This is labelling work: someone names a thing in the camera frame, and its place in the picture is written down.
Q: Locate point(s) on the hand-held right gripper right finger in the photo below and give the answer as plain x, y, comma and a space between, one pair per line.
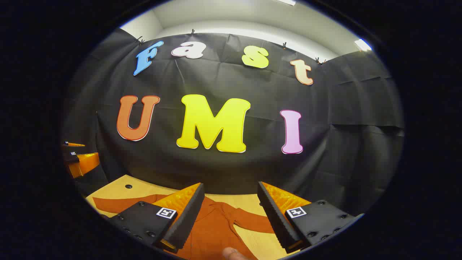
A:
276, 220

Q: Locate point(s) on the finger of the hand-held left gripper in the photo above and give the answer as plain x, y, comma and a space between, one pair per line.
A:
75, 144
86, 162

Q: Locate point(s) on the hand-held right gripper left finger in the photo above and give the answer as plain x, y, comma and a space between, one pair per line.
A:
187, 220

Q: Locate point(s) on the black backdrop cloth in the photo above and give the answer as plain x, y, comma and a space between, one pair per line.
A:
216, 169

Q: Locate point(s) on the orange coat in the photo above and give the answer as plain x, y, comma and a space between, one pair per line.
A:
216, 231

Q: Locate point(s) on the ceiling light panel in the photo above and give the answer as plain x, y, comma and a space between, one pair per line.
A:
287, 1
362, 44

